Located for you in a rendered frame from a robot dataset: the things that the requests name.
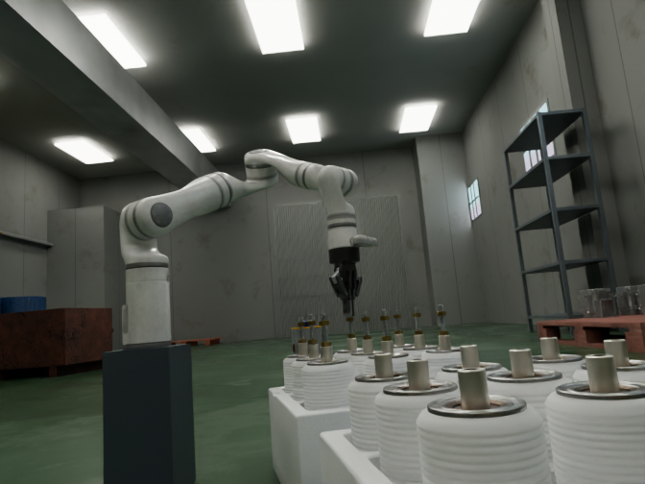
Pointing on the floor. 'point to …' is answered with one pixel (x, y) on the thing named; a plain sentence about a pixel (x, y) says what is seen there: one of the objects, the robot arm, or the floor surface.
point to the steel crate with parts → (54, 341)
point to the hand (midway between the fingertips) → (348, 307)
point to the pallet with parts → (604, 319)
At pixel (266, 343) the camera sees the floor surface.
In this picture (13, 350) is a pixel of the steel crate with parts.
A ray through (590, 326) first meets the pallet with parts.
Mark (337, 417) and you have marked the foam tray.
